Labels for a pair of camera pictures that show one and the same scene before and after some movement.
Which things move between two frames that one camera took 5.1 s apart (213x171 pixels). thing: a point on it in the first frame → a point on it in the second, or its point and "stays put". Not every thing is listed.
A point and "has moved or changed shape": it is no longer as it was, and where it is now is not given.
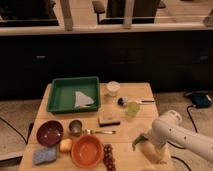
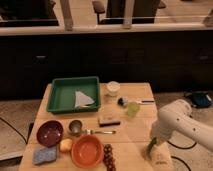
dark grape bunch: x=108 y=157 stays put
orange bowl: x=87 y=151 stays put
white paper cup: x=113 y=88 stays put
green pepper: x=139 y=139 has moved or changed shape
